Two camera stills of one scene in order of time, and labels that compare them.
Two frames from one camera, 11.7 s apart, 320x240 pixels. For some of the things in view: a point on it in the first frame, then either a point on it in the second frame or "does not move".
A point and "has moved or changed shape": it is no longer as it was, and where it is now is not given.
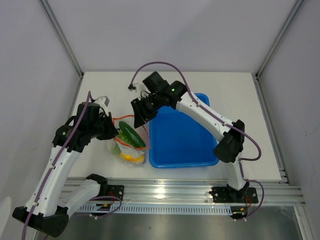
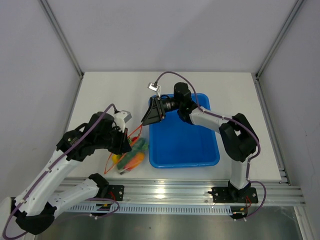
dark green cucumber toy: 129,135 has moved or changed shape
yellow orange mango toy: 129,158 → 115,158
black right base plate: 227,195 does not move
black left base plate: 115,190 does not move
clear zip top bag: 131,142 has moved or changed shape
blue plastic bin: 177,140 does not move
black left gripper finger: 114,131 → 126,146
